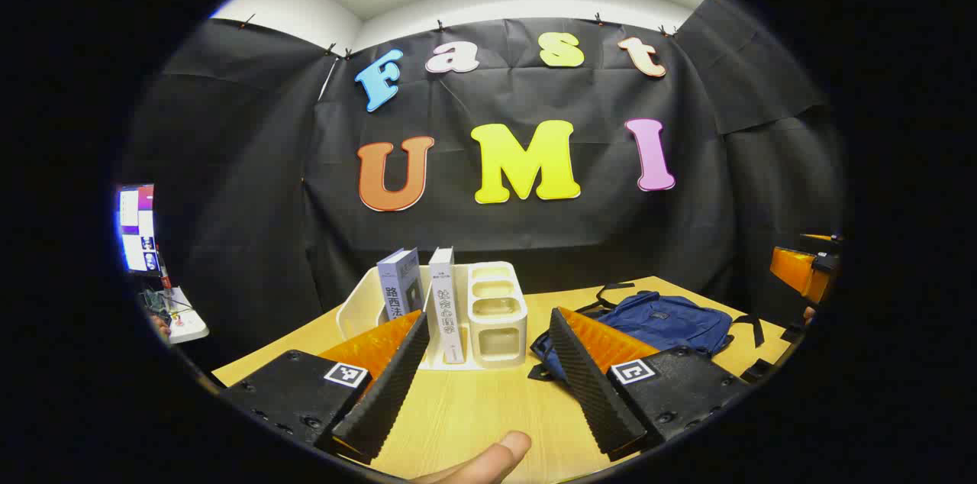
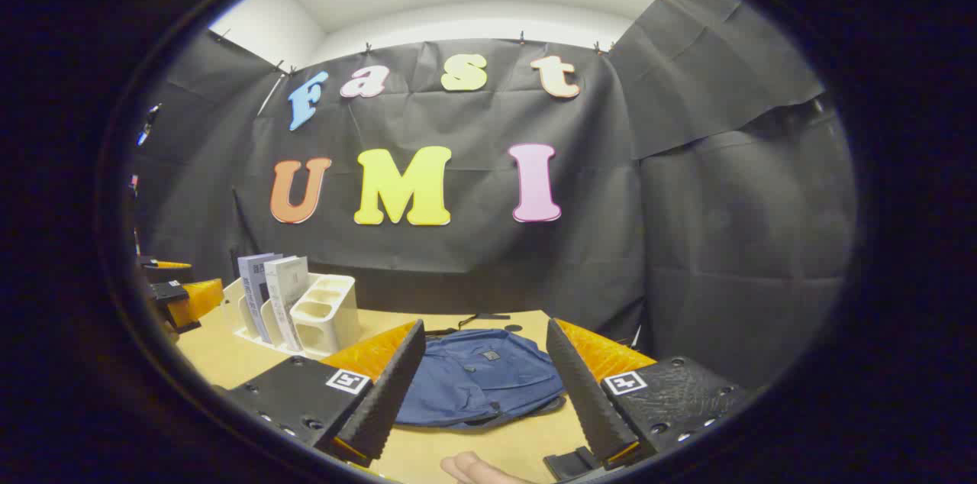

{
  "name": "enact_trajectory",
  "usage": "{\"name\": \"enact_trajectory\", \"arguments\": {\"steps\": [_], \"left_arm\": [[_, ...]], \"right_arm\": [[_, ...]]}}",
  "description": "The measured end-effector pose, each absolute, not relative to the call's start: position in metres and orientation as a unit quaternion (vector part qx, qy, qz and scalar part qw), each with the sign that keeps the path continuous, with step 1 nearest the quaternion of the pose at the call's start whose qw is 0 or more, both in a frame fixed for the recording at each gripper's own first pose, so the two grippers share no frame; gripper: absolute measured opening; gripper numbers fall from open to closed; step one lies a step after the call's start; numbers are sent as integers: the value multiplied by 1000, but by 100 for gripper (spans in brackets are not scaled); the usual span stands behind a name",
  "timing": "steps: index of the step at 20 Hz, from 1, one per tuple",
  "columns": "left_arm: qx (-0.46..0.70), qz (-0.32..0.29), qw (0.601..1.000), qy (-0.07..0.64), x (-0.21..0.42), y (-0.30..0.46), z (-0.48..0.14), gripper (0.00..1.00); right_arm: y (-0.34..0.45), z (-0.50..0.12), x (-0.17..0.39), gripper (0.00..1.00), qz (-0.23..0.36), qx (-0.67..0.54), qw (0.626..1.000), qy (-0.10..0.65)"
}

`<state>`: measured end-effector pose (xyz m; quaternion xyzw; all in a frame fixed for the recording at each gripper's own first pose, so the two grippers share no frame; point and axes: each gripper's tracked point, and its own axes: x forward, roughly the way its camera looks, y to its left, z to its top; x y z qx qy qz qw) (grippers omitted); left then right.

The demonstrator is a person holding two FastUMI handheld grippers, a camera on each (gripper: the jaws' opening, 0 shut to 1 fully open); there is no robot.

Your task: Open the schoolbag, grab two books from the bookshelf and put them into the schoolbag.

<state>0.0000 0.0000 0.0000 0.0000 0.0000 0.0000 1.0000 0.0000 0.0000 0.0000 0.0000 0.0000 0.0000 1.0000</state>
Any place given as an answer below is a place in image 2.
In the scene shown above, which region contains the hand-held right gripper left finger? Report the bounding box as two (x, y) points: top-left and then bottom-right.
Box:
(216, 318), (427, 468)

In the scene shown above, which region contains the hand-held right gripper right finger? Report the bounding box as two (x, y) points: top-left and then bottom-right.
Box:
(545, 318), (753, 471)

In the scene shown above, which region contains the blue cover book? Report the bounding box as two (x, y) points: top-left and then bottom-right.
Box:
(237, 253), (283, 345)

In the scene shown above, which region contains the blue schoolbag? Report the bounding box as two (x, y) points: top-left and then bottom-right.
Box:
(393, 312), (569, 430)

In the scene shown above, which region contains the cream plastic bookshelf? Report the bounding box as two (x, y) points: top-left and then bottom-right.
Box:
(221, 274), (361, 359)

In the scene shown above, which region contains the white cover book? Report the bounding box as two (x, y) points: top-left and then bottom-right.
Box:
(263, 256), (310, 353)

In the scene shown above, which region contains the black backdrop cloth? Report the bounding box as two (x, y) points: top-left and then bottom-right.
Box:
(134, 0), (859, 393)

